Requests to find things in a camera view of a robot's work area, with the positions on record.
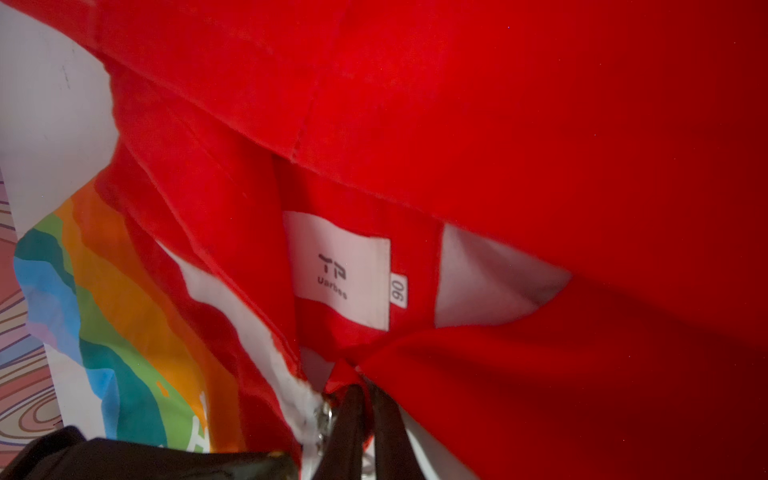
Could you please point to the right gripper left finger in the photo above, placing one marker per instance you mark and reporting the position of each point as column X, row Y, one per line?
column 342, row 457

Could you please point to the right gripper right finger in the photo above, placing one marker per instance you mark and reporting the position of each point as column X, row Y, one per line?
column 394, row 455

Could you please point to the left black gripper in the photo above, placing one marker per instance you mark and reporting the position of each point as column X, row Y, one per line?
column 67, row 454

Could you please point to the rainbow red hooded jacket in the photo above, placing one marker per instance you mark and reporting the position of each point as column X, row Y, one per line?
column 540, row 227

